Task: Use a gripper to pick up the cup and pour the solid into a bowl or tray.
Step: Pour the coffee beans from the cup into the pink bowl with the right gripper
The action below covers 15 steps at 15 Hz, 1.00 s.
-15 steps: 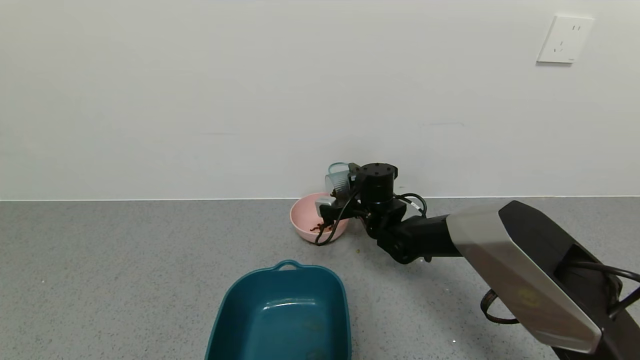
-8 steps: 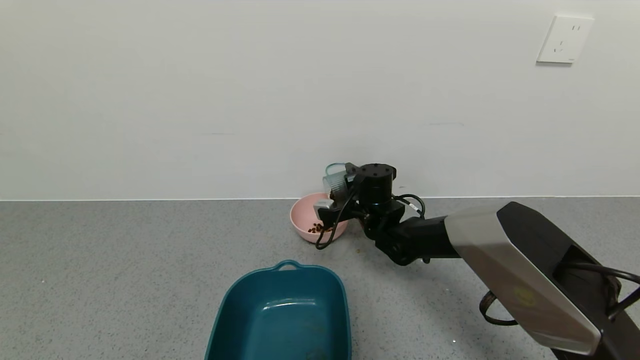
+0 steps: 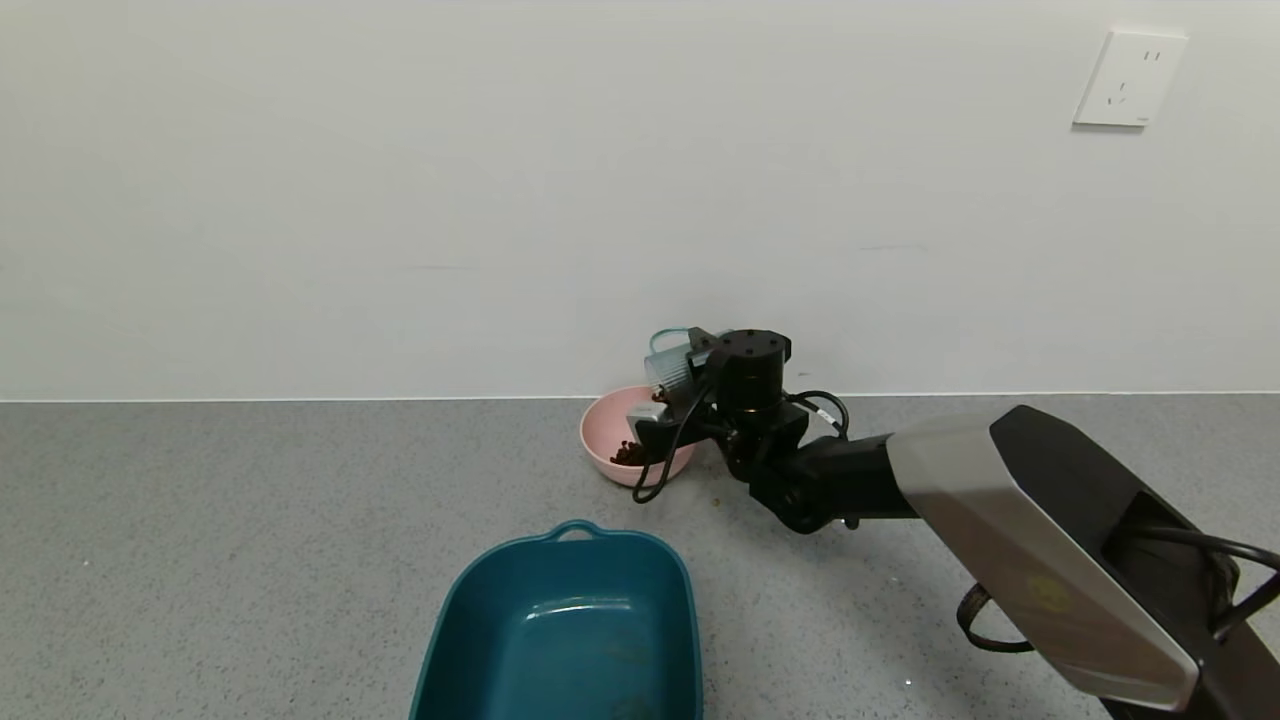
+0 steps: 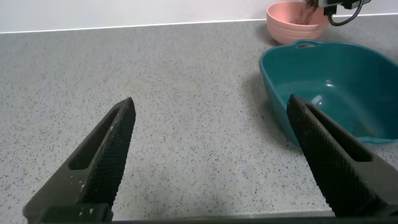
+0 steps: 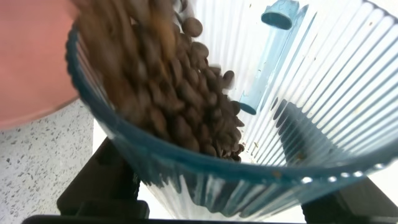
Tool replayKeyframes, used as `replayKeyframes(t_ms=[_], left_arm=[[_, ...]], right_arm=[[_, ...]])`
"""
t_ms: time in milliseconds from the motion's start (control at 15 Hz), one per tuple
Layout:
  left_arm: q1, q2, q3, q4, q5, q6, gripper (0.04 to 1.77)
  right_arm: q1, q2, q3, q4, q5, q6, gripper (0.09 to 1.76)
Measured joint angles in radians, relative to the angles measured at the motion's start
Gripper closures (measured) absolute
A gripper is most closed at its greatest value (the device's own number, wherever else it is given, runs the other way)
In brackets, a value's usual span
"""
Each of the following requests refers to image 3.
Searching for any pink bowl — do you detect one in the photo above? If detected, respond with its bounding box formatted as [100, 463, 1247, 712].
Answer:
[580, 385, 702, 489]

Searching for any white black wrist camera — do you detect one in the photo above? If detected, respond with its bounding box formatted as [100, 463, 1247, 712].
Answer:
[626, 400, 674, 447]

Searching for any teal plastic tray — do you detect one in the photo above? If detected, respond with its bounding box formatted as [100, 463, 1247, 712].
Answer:
[408, 519, 704, 720]

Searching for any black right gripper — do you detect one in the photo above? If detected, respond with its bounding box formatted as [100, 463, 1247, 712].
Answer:
[626, 401, 718, 464]

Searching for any thin black cable loop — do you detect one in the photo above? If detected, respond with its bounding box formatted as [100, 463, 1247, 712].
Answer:
[631, 380, 717, 505]

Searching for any dark brown strap loop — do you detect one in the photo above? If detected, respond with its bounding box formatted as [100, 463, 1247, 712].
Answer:
[956, 584, 1037, 655]

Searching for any white wall outlet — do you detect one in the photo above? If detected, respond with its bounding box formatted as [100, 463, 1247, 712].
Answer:
[1072, 30, 1189, 129]

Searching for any thick black cable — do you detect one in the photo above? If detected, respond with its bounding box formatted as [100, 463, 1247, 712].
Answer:
[1135, 524, 1280, 643]

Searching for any translucent blue ribbed cup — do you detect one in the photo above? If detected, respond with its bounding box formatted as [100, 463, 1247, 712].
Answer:
[644, 327, 723, 404]

